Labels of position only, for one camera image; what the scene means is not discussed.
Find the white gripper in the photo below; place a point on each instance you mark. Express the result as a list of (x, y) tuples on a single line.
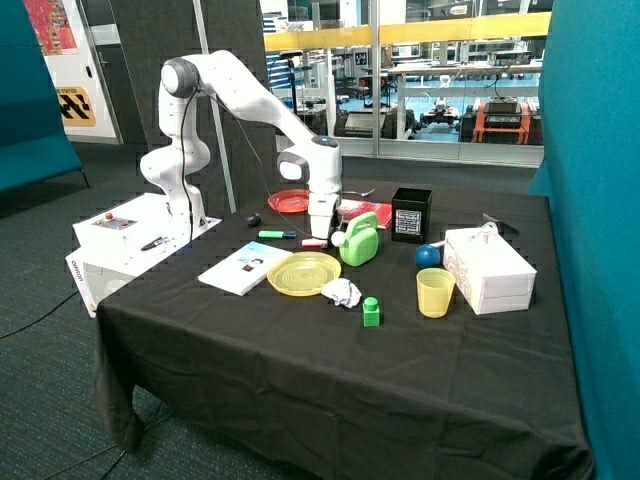
[(321, 210)]

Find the pink highlighter black cap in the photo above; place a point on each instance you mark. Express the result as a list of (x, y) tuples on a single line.
[(314, 243)]

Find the green highlighter blue cap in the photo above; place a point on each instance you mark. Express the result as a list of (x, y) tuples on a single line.
[(273, 234)]

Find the orange blue Springer book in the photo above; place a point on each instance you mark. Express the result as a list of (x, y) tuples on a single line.
[(349, 209)]

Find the light blue airplanes book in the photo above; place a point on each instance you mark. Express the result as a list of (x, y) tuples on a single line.
[(241, 271)]

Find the red plastic plate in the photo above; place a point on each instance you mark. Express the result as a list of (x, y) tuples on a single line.
[(289, 201)]

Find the metal spoon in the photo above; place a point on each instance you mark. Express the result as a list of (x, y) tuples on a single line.
[(363, 194)]

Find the green toy watering can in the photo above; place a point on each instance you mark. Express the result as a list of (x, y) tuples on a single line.
[(360, 241)]

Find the small black round object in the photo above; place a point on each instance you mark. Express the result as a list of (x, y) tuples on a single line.
[(254, 220)]

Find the yellow plastic plate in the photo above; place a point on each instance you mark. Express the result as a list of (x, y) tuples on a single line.
[(304, 274)]

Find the black square container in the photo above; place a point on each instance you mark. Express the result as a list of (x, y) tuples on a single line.
[(411, 212)]

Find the crumpled white paper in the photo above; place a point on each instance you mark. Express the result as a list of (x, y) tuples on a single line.
[(342, 292)]

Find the blue ball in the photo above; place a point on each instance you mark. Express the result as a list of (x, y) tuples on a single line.
[(427, 256)]

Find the green toy block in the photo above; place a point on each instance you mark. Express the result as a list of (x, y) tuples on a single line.
[(371, 312)]

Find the black tablecloth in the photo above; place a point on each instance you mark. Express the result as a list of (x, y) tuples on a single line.
[(304, 381)]

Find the yellow plastic cup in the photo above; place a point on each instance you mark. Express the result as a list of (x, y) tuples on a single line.
[(434, 291)]

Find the black pen on base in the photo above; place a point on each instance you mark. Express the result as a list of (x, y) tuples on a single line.
[(155, 243)]

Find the white cardboard box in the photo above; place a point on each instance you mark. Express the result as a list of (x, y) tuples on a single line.
[(492, 276)]

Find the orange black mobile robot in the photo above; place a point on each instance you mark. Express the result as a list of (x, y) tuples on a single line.
[(502, 120)]

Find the white robot control box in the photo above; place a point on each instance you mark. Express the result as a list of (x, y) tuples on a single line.
[(110, 254)]

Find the black yellow hazard sign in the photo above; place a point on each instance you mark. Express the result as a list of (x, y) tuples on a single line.
[(75, 106)]

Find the teal sofa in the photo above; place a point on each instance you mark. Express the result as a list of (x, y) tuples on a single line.
[(34, 146)]

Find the teal partition wall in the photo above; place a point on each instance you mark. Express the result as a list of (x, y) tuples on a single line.
[(589, 98)]

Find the colourful wall poster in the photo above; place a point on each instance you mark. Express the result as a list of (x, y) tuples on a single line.
[(52, 28)]

